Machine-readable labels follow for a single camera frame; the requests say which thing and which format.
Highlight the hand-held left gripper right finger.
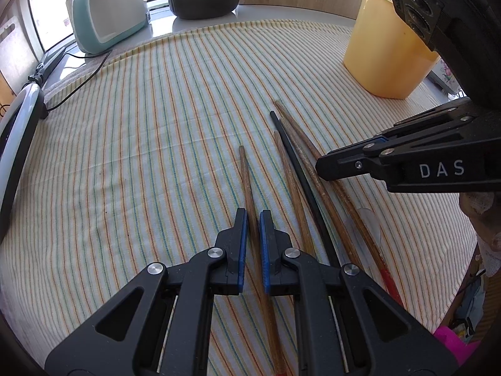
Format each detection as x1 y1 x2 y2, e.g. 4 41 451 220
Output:
259 209 458 376

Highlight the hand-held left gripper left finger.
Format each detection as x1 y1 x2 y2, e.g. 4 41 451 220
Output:
44 208 248 376

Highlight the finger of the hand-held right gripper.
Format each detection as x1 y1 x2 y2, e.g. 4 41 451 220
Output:
370 98 488 142
315 121 486 181

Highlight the brown wooden chopstick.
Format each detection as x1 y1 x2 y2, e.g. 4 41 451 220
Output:
285 124 366 273
274 130 316 257
239 146 288 376

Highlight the black chopstick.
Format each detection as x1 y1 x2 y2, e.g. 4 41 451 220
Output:
269 110 342 269

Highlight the red-tipped brown chopstick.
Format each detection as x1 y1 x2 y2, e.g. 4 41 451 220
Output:
275 100 405 308

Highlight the yellow plastic container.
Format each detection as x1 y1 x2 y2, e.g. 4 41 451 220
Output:
343 0 442 99

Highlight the person's right forearm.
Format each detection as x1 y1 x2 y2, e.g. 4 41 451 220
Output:
459 192 501 279

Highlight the white floral rice cooker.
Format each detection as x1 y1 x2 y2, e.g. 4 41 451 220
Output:
428 55 460 95

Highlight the translucent plastic piece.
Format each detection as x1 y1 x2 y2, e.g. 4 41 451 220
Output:
344 207 382 245

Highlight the striped table cloth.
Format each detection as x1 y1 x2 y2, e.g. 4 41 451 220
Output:
0 19 480 376

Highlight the pink plastic object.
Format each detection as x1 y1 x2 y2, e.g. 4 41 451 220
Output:
432 324 483 365

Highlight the teal and white electric cooker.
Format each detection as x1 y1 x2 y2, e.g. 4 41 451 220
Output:
65 0 154 55

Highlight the black folded tripod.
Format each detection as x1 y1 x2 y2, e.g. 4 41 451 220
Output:
28 45 68 87

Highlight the white cutting board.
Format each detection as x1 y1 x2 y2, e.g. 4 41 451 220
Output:
0 16 44 83

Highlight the black power cable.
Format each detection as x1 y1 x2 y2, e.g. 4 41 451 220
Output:
42 49 114 112

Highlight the ring light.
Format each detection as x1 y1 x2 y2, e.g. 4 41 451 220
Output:
0 81 48 243

